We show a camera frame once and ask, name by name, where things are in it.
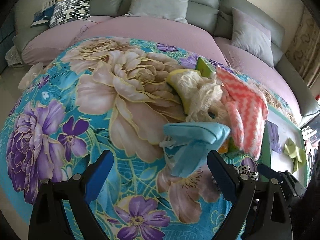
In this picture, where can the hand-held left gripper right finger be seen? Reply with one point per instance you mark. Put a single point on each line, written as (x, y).
(222, 177)

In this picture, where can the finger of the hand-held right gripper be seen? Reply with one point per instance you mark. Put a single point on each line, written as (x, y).
(265, 169)

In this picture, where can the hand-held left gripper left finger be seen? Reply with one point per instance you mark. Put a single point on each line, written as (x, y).
(100, 171)

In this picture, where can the white storage box green rim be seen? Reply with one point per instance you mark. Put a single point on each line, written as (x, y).
(287, 130)

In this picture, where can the light blue cloth pouch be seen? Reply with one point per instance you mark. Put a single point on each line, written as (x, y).
(195, 132)

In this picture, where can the pink zigzag cloth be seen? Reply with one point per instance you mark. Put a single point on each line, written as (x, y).
(245, 105)

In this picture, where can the cream fluffy plush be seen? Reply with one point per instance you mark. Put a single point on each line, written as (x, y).
(200, 92)

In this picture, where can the yellow sponge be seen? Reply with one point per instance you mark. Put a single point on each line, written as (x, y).
(175, 80)

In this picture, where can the orange soft item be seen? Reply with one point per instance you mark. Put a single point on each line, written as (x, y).
(224, 148)

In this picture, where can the black and white spotted plush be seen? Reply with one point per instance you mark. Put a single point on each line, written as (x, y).
(246, 171)

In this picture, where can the purple cloth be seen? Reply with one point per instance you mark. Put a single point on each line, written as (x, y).
(274, 137)

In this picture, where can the light green cloth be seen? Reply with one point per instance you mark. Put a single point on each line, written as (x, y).
(296, 153)

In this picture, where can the floral blanket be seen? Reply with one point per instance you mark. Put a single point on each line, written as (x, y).
(100, 120)

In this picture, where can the green packet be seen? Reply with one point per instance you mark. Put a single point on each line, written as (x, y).
(205, 66)

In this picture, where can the patterned curtain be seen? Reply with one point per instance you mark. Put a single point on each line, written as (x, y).
(303, 47)

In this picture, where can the grey pillow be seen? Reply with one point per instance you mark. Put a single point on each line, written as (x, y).
(250, 35)
(160, 2)

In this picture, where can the white lace cloth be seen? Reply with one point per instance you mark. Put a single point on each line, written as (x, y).
(13, 56)

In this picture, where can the pink sofa cover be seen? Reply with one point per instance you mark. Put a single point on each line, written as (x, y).
(150, 30)

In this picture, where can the dark side cabinet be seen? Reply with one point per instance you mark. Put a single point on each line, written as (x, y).
(5, 45)

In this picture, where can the black and white patterned pillow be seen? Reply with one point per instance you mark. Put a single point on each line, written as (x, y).
(70, 10)

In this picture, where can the blue book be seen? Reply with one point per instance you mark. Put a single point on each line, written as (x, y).
(42, 17)

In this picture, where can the grey sofa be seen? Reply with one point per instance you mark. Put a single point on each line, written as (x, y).
(202, 10)

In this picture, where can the row of books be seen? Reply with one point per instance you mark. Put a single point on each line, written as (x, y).
(53, 1)

